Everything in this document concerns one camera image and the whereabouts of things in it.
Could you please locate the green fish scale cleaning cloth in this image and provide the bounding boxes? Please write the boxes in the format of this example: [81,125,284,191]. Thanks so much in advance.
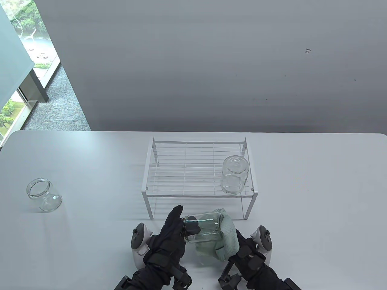
[194,208,239,263]

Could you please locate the pale grey partition panel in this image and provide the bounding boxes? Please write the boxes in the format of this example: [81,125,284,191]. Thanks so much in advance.
[0,8,34,107]

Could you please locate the person's right hand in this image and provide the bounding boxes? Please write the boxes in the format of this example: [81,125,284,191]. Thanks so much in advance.
[228,230,267,277]

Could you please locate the white wire shelf rack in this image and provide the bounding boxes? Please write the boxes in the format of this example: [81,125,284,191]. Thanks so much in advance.
[141,137,258,220]

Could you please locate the black forearm sensor box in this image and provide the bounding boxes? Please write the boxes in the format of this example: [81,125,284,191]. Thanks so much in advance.
[114,275,130,290]
[283,277,303,290]

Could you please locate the window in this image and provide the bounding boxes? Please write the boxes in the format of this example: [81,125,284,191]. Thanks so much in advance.
[0,0,61,145]

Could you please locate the person's left forearm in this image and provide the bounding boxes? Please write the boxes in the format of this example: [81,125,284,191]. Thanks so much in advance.
[121,263,176,290]

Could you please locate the person's left hand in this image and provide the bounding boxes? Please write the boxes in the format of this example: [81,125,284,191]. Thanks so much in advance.
[144,205,201,272]

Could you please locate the clear glass jar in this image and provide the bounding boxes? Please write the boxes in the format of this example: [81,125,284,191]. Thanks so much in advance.
[26,178,63,213]
[183,212,226,244]
[221,155,249,195]

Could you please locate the grey metal beam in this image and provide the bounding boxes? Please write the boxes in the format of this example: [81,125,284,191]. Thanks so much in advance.
[18,65,49,104]

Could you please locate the person's right forearm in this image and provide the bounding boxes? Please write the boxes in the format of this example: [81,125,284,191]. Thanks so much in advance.
[246,266,291,290]

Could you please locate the grey white hand controller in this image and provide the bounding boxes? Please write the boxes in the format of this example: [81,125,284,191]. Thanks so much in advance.
[250,225,274,266]
[131,223,153,269]

